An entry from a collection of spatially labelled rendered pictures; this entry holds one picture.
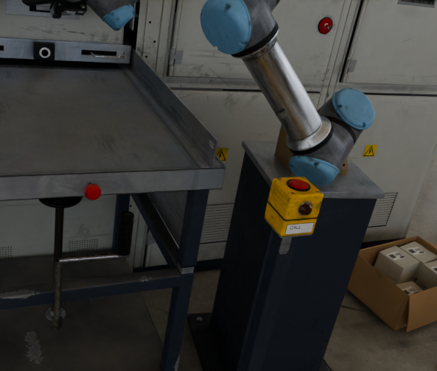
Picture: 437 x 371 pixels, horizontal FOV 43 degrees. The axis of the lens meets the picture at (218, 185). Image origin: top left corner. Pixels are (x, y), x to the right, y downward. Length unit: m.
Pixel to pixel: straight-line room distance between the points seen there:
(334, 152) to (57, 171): 0.63
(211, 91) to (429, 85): 0.98
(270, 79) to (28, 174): 0.54
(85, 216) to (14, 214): 0.24
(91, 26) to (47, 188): 0.77
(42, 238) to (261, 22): 1.22
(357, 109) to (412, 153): 1.22
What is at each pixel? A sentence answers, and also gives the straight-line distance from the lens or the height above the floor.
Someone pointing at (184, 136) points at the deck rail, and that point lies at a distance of 1.40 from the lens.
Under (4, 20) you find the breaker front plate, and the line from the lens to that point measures 1.79.
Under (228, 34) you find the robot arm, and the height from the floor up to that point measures 1.15.
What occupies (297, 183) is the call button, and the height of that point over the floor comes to 0.91.
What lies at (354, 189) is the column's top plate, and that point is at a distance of 1.56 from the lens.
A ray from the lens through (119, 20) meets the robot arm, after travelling 1.43.
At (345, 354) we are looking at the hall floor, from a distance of 2.17.
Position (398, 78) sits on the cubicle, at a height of 0.87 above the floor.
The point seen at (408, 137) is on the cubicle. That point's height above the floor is 0.61.
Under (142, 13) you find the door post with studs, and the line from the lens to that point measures 1.82.
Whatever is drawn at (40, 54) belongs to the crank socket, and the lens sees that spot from 1.79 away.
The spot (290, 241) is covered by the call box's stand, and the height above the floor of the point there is 0.78.
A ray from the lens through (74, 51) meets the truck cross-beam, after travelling 1.83.
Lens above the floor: 1.39
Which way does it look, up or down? 27 degrees down
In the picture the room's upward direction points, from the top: 10 degrees clockwise
